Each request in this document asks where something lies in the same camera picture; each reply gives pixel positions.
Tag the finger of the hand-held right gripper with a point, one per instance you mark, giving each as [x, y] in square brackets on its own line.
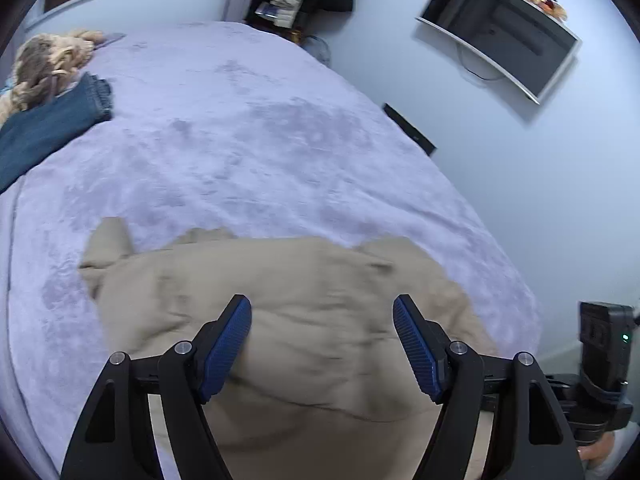
[565, 387]

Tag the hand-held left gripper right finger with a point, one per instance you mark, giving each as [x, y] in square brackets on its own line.
[417, 350]

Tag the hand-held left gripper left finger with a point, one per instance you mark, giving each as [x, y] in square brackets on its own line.
[225, 345]

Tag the beige puffer jacket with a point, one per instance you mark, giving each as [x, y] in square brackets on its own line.
[310, 310]

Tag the person's right forearm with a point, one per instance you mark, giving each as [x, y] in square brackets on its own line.
[620, 462]

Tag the person's right hand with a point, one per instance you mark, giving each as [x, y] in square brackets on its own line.
[597, 452]

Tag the lavender plush blanket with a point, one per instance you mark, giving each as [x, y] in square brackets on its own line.
[250, 135]

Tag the black rectangular bar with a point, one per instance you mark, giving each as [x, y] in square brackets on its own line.
[409, 128]

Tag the blue jeans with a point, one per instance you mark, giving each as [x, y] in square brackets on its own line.
[45, 125]

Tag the beige brown fleece garment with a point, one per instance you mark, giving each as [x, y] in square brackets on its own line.
[45, 60]

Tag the small orange figurine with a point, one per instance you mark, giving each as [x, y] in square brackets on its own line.
[551, 4]

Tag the wall-mounted television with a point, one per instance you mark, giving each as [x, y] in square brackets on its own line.
[500, 25]

